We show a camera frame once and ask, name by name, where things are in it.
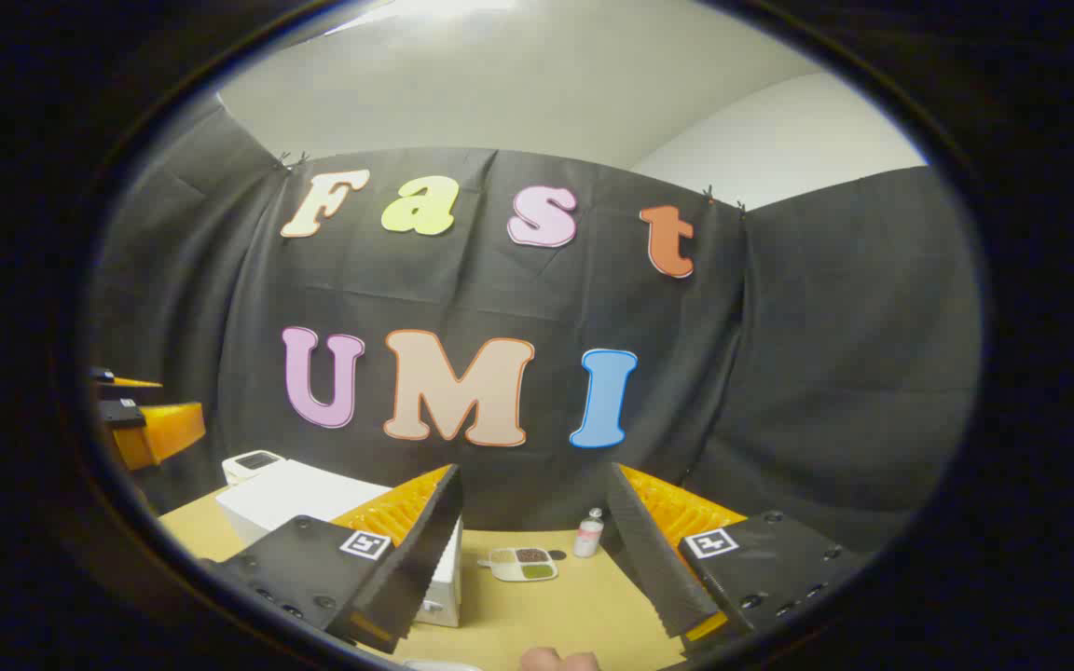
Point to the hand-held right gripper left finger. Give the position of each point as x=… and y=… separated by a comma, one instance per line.
x=416, y=568

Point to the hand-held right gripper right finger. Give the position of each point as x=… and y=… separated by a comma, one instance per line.
x=654, y=568

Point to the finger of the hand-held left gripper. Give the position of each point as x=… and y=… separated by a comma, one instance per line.
x=122, y=415
x=106, y=377

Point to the white microwave oven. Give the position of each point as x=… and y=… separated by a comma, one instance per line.
x=304, y=499

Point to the small pink label bottle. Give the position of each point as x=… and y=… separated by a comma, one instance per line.
x=588, y=536

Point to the white square plate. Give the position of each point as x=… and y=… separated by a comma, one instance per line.
x=444, y=666

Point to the white divided seed dish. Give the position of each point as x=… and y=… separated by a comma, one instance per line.
x=518, y=564

